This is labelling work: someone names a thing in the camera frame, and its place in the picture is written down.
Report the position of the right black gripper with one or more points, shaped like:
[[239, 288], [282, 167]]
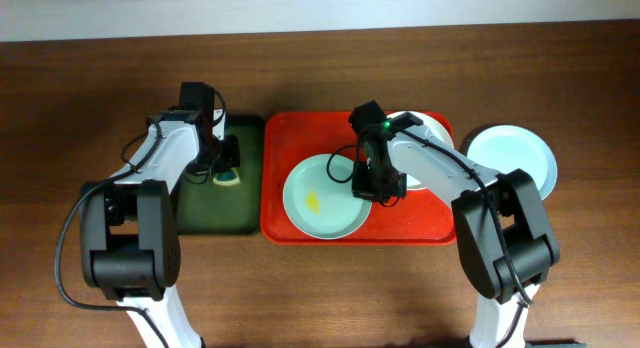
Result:
[[359, 188]]

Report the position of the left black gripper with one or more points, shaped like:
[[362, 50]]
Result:
[[228, 154]]

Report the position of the green and yellow sponge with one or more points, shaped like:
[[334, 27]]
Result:
[[226, 178]]

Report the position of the mint green plate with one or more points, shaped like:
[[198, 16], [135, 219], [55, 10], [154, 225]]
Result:
[[318, 206]]

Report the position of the light blue plate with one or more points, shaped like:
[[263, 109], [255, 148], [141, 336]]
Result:
[[509, 147]]

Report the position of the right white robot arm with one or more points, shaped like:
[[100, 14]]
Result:
[[505, 242]]

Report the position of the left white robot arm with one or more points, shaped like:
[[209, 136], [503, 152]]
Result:
[[129, 235]]

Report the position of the dark green plastic tray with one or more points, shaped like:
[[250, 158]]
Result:
[[211, 209]]

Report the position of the red plastic tray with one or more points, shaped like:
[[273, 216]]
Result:
[[291, 137]]

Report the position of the white plate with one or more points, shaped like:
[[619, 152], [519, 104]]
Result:
[[440, 130]]

